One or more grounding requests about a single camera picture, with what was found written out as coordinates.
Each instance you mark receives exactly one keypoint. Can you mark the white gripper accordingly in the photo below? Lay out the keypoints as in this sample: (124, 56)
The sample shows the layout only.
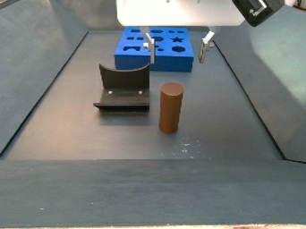
(191, 13)

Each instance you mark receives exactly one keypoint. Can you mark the brown cylinder peg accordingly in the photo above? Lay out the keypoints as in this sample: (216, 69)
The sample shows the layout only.
(171, 96)

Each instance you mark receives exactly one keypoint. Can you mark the blue shape-sorting board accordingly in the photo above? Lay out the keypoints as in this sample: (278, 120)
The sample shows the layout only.
(174, 54)

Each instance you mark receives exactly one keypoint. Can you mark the black curved peg holder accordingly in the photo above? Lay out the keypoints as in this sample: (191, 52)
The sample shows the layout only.
(126, 89)

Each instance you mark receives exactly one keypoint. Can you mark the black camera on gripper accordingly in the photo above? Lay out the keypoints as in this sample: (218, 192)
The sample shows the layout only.
(257, 10)

